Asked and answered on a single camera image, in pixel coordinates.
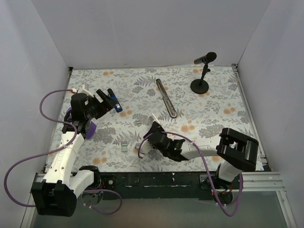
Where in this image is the blue stapler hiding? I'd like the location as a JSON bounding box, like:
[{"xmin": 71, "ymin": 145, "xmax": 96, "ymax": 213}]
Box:
[{"xmin": 107, "ymin": 88, "xmax": 123, "ymax": 113}]

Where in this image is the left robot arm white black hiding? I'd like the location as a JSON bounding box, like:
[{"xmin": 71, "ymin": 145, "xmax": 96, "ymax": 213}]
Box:
[{"xmin": 31, "ymin": 89, "xmax": 117, "ymax": 217}]

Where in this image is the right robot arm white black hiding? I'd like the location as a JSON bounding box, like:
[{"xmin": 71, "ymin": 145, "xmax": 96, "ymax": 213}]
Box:
[{"xmin": 136, "ymin": 121, "xmax": 259, "ymax": 189}]

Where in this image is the purple stapler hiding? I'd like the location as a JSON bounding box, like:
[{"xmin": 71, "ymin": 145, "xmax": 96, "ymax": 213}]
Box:
[{"xmin": 64, "ymin": 107, "xmax": 97, "ymax": 140}]

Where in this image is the grey staple strip stack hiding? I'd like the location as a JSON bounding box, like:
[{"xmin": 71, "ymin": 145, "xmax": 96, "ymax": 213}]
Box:
[{"xmin": 121, "ymin": 141, "xmax": 128, "ymax": 152}]

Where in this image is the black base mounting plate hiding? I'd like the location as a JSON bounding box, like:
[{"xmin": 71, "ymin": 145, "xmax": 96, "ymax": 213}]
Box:
[{"xmin": 100, "ymin": 171, "xmax": 215, "ymax": 200}]

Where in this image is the floral table mat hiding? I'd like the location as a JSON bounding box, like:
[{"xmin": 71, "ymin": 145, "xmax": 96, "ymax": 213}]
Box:
[{"xmin": 44, "ymin": 66, "xmax": 268, "ymax": 173}]

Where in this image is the black microphone on stand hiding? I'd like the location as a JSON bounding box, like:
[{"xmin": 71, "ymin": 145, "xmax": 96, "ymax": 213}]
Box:
[{"xmin": 190, "ymin": 52, "xmax": 217, "ymax": 95}]

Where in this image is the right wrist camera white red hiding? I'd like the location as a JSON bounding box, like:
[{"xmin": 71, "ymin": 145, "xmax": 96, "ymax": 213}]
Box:
[{"xmin": 134, "ymin": 141, "xmax": 153, "ymax": 156}]

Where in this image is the aluminium frame rail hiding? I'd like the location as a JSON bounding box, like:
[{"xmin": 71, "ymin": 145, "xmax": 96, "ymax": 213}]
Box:
[{"xmin": 30, "ymin": 172, "xmax": 285, "ymax": 193}]

